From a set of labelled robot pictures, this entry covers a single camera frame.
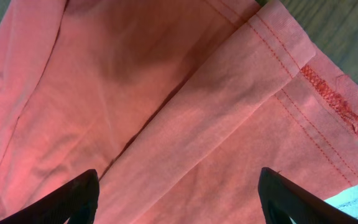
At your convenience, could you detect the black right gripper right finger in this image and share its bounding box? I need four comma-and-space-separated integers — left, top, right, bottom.
258, 167, 358, 224

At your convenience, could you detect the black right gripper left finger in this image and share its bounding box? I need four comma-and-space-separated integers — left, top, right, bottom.
0, 169, 99, 224

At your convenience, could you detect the red orange t-shirt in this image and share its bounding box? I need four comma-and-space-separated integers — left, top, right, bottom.
0, 0, 358, 223

